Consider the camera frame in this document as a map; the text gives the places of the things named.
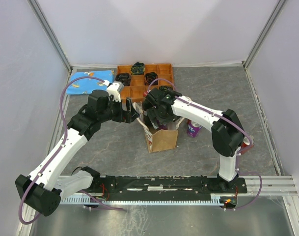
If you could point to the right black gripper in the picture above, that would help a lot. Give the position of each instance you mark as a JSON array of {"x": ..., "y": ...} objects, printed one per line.
[{"x": 153, "y": 112}]

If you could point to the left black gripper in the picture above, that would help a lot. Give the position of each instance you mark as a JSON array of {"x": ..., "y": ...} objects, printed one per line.
[{"x": 128, "y": 116}]

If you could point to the burlap canvas watermelon bag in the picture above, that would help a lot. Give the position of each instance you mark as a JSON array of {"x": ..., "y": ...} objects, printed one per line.
[{"x": 161, "y": 139}]

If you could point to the purple fanta can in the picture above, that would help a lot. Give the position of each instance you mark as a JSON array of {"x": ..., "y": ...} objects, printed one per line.
[
  {"x": 163, "y": 127},
  {"x": 193, "y": 128}
]

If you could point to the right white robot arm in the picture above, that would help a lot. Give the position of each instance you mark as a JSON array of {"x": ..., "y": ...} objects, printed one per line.
[{"x": 225, "y": 128}]

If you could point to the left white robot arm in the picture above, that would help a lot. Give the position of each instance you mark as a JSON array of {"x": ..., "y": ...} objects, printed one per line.
[{"x": 41, "y": 189}]

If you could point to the rolled dark belt centre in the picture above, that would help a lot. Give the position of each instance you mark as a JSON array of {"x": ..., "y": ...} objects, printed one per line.
[{"x": 150, "y": 77}]

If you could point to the wooden compartment tray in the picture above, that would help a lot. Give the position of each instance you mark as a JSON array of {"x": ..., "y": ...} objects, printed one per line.
[{"x": 137, "y": 87}]

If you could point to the rolled dark belt left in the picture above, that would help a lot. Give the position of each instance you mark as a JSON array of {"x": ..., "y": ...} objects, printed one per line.
[{"x": 124, "y": 78}]

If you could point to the rolled dark belt top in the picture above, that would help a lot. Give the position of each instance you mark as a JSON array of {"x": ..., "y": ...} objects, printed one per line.
[{"x": 138, "y": 68}]

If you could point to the blue patterned cloth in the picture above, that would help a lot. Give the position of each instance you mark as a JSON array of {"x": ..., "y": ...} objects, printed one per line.
[{"x": 87, "y": 86}]

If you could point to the red cola can right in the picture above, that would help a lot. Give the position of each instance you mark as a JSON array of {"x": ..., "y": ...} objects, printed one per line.
[{"x": 247, "y": 144}]

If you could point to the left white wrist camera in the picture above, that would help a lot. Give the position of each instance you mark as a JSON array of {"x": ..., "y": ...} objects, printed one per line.
[{"x": 114, "y": 89}]

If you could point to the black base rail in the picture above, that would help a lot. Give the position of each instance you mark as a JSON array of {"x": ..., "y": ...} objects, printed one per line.
[{"x": 162, "y": 187}]

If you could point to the white slotted cable duct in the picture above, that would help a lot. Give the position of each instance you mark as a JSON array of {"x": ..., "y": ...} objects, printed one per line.
[{"x": 83, "y": 199}]

